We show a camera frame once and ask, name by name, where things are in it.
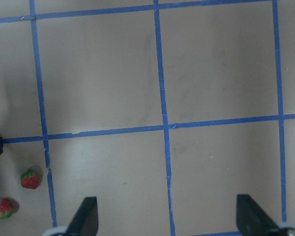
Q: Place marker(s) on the red strawberry one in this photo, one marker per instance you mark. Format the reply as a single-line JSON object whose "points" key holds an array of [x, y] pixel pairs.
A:
{"points": [[29, 179]]}

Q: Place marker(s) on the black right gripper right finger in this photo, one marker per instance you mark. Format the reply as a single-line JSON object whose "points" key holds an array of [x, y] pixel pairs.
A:
{"points": [[251, 220]]}

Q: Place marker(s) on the red strawberry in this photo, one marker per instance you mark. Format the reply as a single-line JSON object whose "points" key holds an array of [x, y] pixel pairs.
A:
{"points": [[6, 209]]}

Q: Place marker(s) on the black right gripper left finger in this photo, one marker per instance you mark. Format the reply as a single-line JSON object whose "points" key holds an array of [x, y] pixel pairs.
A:
{"points": [[86, 221]]}

